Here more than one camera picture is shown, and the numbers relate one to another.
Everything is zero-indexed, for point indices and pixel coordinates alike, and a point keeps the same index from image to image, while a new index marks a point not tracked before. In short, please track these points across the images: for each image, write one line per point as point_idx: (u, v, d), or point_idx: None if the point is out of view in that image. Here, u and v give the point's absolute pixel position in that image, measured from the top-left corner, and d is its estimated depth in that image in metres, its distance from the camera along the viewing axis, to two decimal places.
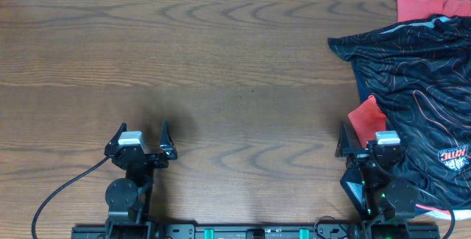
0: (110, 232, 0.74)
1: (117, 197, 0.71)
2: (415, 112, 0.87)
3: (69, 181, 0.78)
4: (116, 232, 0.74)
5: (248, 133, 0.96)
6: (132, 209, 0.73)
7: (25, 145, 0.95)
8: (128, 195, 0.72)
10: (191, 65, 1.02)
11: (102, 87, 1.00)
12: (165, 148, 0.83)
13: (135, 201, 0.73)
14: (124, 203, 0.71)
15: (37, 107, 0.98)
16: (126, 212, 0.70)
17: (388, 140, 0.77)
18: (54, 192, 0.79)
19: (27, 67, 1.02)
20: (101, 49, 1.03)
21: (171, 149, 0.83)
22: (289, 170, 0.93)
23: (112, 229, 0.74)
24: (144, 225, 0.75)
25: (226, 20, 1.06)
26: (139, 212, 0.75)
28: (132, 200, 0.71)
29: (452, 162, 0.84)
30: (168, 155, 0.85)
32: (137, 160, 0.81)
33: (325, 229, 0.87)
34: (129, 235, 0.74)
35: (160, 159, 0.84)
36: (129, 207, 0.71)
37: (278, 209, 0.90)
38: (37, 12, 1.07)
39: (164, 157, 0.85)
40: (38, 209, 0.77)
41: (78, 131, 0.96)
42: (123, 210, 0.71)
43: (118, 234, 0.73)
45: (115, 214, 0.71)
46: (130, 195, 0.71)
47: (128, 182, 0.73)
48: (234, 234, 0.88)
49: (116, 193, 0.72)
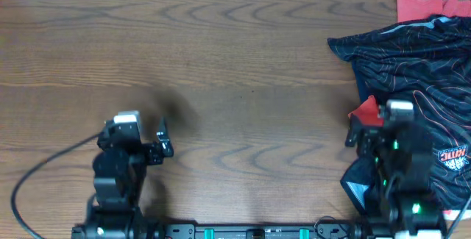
0: (92, 215, 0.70)
1: (107, 165, 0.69)
2: (416, 109, 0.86)
3: None
4: (97, 215, 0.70)
5: (248, 133, 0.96)
6: (121, 179, 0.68)
7: (24, 145, 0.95)
8: (118, 163, 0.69)
10: (191, 65, 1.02)
11: (102, 87, 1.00)
12: (161, 139, 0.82)
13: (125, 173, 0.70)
14: (114, 170, 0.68)
15: (37, 107, 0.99)
16: (113, 180, 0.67)
17: (401, 106, 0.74)
18: None
19: (26, 67, 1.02)
20: (101, 48, 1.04)
21: (168, 141, 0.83)
22: (289, 170, 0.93)
23: (95, 213, 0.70)
24: (129, 208, 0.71)
25: (226, 20, 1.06)
26: (127, 191, 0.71)
28: (123, 168, 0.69)
29: (453, 162, 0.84)
30: (163, 149, 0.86)
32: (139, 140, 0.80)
33: (325, 229, 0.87)
34: (112, 218, 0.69)
35: (156, 147, 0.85)
36: (115, 175, 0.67)
37: (278, 209, 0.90)
38: (37, 12, 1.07)
39: (159, 149, 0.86)
40: None
41: (77, 131, 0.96)
42: (110, 178, 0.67)
43: (99, 219, 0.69)
45: (101, 182, 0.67)
46: (121, 163, 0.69)
47: (120, 151, 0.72)
48: (234, 234, 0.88)
49: (106, 161, 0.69)
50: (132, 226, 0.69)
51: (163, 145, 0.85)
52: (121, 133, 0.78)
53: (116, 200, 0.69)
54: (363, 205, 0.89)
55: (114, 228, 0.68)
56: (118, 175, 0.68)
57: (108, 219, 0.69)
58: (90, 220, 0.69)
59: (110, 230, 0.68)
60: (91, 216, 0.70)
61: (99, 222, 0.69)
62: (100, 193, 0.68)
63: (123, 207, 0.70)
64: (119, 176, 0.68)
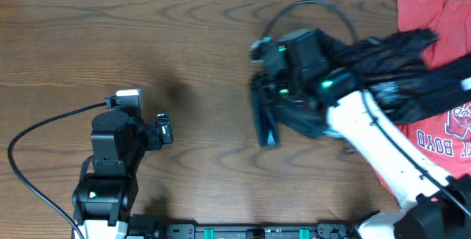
0: (86, 178, 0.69)
1: (104, 120, 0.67)
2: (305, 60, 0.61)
3: (67, 114, 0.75)
4: (92, 179, 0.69)
5: (248, 134, 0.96)
6: (118, 137, 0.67)
7: (23, 145, 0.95)
8: (118, 120, 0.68)
10: (191, 65, 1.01)
11: (102, 87, 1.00)
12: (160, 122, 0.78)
13: (122, 133, 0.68)
14: (112, 126, 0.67)
15: (34, 107, 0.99)
16: (110, 135, 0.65)
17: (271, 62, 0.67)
18: (44, 121, 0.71)
19: (26, 67, 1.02)
20: (100, 48, 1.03)
21: (168, 124, 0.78)
22: (288, 170, 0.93)
23: (89, 177, 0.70)
24: (126, 175, 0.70)
25: (226, 20, 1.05)
26: (124, 151, 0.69)
28: (121, 126, 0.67)
29: (462, 154, 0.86)
30: (163, 134, 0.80)
32: (151, 134, 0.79)
33: (325, 229, 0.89)
34: (104, 181, 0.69)
35: (157, 137, 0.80)
36: (113, 132, 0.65)
37: (278, 209, 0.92)
38: (36, 12, 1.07)
39: (159, 134, 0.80)
40: (26, 130, 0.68)
41: (76, 131, 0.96)
42: (107, 132, 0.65)
43: (93, 181, 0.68)
45: (98, 137, 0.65)
46: (120, 120, 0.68)
47: (121, 112, 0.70)
48: (234, 234, 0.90)
49: (106, 118, 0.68)
50: (126, 192, 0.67)
51: (163, 129, 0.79)
52: (121, 107, 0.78)
53: (112, 162, 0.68)
54: (363, 202, 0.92)
55: (106, 194, 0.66)
56: (116, 131, 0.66)
57: (102, 181, 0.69)
58: (82, 184, 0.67)
59: (101, 196, 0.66)
60: (85, 179, 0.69)
61: (92, 185, 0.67)
62: (96, 150, 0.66)
63: (118, 173, 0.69)
64: (116, 132, 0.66)
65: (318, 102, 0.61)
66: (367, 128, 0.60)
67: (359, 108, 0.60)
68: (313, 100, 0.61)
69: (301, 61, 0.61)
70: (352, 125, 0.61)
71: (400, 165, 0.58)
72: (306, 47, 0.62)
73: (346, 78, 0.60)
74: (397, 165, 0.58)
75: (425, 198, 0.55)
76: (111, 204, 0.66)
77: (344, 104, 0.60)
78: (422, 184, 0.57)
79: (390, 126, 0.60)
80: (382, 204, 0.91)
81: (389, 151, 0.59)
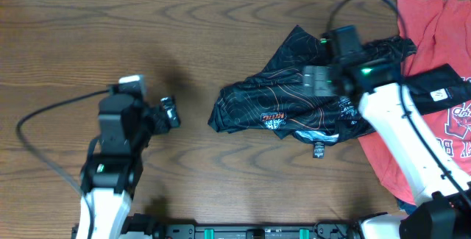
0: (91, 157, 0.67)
1: (110, 103, 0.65)
2: (349, 50, 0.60)
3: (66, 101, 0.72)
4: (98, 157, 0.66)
5: (248, 134, 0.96)
6: (126, 118, 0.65)
7: (23, 145, 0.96)
8: (124, 102, 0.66)
10: (191, 65, 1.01)
11: (102, 88, 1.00)
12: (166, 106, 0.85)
13: (128, 115, 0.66)
14: (118, 107, 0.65)
15: (34, 107, 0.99)
16: (116, 117, 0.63)
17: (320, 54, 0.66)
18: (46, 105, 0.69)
19: (26, 67, 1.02)
20: (100, 48, 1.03)
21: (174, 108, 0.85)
22: (288, 170, 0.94)
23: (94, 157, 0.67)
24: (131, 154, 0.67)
25: (226, 20, 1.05)
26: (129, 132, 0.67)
28: (126, 107, 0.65)
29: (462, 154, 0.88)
30: (170, 118, 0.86)
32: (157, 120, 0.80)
33: (325, 229, 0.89)
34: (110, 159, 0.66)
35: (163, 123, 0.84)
36: (120, 112, 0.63)
37: (278, 209, 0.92)
38: (36, 12, 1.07)
39: (166, 119, 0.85)
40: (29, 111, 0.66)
41: (76, 132, 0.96)
42: (113, 112, 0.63)
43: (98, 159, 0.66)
45: (105, 118, 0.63)
46: (126, 102, 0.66)
47: (128, 95, 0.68)
48: (234, 234, 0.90)
49: (111, 100, 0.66)
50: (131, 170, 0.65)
51: (168, 113, 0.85)
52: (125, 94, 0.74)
53: (118, 142, 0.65)
54: (363, 202, 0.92)
55: (112, 169, 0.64)
56: (123, 112, 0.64)
57: (108, 159, 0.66)
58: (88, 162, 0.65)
59: (107, 173, 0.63)
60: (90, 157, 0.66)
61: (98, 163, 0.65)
62: (102, 130, 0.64)
63: (124, 153, 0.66)
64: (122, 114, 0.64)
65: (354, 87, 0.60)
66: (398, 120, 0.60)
67: (394, 101, 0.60)
68: (349, 83, 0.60)
69: (341, 51, 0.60)
70: (386, 117, 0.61)
71: (424, 160, 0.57)
72: (347, 38, 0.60)
73: (385, 68, 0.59)
74: (420, 159, 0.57)
75: (441, 195, 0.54)
76: (115, 182, 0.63)
77: (380, 93, 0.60)
78: (438, 183, 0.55)
79: (422, 123, 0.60)
80: (381, 204, 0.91)
81: (416, 145, 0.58)
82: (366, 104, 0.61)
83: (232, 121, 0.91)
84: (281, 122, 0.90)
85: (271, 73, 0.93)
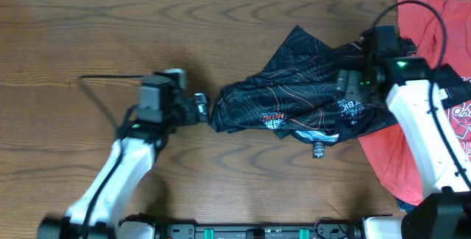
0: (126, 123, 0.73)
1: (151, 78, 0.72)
2: (391, 44, 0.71)
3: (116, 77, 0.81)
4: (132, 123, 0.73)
5: (248, 133, 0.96)
6: (163, 93, 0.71)
7: (23, 145, 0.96)
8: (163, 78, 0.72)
10: (191, 65, 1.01)
11: (101, 87, 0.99)
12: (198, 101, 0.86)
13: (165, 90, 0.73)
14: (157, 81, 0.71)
15: (34, 107, 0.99)
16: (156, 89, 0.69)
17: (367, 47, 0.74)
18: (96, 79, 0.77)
19: (26, 67, 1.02)
20: (99, 48, 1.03)
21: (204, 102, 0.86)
22: (288, 170, 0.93)
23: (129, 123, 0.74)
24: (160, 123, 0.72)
25: (226, 20, 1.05)
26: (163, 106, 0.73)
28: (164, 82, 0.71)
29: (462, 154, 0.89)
30: (201, 112, 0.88)
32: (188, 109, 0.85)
33: (325, 229, 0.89)
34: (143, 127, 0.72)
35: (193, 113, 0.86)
36: (159, 84, 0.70)
37: (278, 209, 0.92)
38: (36, 12, 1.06)
39: (196, 112, 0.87)
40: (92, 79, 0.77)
41: (76, 132, 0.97)
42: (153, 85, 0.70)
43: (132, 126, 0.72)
45: (146, 89, 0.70)
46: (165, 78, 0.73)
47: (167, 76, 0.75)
48: (234, 234, 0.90)
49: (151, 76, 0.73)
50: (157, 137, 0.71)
51: (199, 108, 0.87)
52: None
53: (152, 112, 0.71)
54: (363, 202, 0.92)
55: (145, 130, 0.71)
56: (161, 86, 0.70)
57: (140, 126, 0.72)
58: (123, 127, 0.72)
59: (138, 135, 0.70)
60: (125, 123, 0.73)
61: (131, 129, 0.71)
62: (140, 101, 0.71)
63: (155, 122, 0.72)
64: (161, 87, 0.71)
65: (386, 77, 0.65)
66: (423, 115, 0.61)
67: (422, 95, 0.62)
68: (381, 73, 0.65)
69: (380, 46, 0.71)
70: (412, 109, 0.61)
71: (441, 156, 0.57)
72: (385, 35, 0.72)
73: (422, 65, 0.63)
74: (438, 154, 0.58)
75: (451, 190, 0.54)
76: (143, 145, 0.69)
77: (411, 85, 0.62)
78: (452, 179, 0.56)
79: (446, 122, 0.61)
80: (381, 204, 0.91)
81: (436, 140, 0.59)
82: (395, 95, 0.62)
83: (232, 121, 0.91)
84: (281, 122, 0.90)
85: (271, 73, 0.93)
